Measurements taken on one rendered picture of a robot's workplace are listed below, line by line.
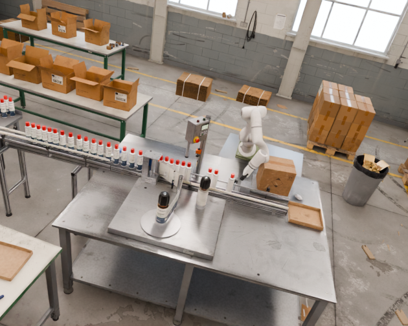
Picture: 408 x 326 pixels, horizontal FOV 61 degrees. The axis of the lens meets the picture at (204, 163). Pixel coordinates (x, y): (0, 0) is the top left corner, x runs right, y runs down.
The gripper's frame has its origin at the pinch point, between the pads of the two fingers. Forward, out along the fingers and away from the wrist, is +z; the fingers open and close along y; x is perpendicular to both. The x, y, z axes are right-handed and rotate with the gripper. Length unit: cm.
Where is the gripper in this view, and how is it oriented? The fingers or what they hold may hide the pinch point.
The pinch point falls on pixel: (242, 178)
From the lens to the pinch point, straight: 304.3
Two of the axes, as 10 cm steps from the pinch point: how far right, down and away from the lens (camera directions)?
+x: 8.5, 5.2, 1.1
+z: -4.9, 6.9, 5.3
